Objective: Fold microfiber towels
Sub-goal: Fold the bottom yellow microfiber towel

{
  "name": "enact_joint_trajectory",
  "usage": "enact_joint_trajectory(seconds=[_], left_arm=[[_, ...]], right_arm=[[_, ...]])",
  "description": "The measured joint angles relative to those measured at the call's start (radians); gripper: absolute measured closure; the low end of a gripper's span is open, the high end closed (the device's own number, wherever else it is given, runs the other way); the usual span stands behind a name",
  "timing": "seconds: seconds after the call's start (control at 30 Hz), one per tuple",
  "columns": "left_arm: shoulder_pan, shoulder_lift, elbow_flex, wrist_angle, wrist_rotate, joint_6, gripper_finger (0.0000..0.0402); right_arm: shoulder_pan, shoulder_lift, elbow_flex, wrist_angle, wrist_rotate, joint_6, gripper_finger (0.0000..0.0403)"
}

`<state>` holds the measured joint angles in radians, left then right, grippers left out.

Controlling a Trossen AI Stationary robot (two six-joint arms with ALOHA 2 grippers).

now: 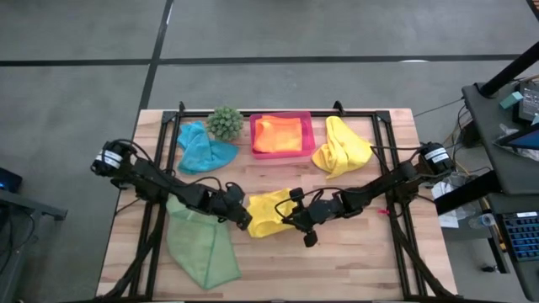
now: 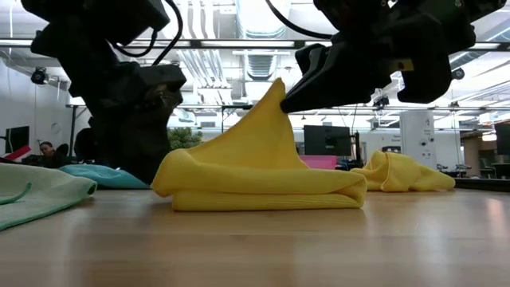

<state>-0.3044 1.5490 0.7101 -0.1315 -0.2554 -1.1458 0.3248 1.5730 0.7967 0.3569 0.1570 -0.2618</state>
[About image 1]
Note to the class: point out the black keyboard desk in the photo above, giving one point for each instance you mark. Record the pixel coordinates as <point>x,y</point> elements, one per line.
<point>505,202</point>

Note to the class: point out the white crumpled paper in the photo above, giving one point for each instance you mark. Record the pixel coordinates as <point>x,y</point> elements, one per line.
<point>442,189</point>

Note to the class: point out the black aluminium table frame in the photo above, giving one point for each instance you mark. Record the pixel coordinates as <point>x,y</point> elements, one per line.
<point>383,115</point>

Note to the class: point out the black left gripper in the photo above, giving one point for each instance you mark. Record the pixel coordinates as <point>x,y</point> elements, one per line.
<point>231,202</point>

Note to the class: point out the orange microfiber towel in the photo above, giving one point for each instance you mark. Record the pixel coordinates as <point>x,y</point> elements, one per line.
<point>278,134</point>

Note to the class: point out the teal block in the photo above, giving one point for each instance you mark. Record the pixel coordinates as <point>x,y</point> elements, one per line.
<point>510,100</point>

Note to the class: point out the yellow microfiber towel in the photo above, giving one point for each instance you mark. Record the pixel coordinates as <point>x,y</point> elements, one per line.
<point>265,214</point>
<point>343,151</point>

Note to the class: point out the blue microfiber towel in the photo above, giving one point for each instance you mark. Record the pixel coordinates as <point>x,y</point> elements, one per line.
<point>202,147</point>

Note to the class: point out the black tablet device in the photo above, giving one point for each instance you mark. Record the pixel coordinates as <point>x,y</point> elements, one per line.
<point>529,105</point>

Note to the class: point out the clear plastic bottle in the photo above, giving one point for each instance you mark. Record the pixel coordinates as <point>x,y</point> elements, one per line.
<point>484,220</point>

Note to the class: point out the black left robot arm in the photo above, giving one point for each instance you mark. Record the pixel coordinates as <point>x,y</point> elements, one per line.
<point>156,185</point>

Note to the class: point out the laptop with blue screen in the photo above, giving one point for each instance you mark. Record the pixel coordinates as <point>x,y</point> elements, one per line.
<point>526,141</point>

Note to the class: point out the grey metal desk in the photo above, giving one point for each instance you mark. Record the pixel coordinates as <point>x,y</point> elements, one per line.
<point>25,202</point>

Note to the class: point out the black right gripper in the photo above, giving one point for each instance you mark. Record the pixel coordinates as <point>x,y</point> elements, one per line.
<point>316,210</point>

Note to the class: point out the blue-keyed keyboard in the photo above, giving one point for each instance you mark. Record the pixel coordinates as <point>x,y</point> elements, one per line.
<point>522,237</point>

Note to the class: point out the green artificial potted plant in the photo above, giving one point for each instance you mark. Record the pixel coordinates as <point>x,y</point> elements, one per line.
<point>224,123</point>

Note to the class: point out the black side desk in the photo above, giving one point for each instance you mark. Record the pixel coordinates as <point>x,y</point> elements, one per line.
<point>484,126</point>

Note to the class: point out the black device with blue light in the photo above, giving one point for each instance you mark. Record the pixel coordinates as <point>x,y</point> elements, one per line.
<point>10,181</point>

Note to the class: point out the green microfiber towel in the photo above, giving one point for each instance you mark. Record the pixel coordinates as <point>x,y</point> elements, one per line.
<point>202,248</point>

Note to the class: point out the black slanted pole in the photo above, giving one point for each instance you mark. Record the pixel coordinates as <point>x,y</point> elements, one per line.
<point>505,73</point>

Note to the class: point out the pink plastic bin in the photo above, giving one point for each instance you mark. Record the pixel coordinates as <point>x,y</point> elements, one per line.
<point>309,126</point>

